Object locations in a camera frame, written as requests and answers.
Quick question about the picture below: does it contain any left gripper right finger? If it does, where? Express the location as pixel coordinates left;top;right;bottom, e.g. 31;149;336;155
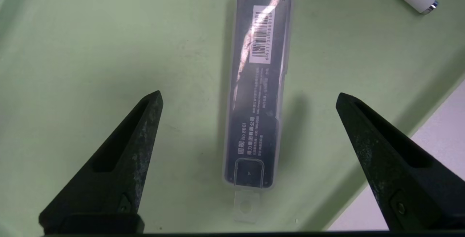
335;92;465;232

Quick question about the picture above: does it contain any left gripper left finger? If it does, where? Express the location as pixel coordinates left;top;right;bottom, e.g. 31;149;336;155
38;90;164;234

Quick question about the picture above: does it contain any clear plastic case black insert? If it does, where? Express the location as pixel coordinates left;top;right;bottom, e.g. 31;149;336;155
222;0;294;224

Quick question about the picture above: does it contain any light green plastic tray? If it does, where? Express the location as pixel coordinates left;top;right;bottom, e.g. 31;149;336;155
0;0;465;232

